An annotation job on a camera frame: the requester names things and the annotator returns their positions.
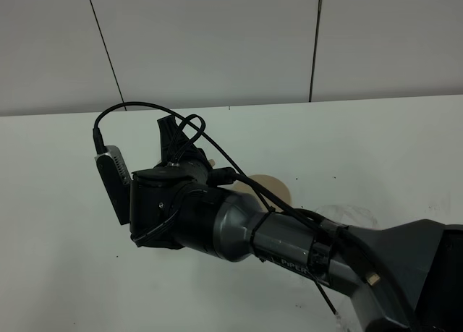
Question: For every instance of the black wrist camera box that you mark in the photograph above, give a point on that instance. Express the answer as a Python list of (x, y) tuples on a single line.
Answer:
[(116, 180)]

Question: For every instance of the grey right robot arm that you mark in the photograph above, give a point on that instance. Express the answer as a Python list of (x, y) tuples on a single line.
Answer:
[(404, 278)]

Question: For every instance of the beige teapot saucer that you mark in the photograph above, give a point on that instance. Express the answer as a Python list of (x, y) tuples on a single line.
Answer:
[(274, 185)]

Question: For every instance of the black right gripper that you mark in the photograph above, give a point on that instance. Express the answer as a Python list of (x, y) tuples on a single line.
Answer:
[(176, 206)]

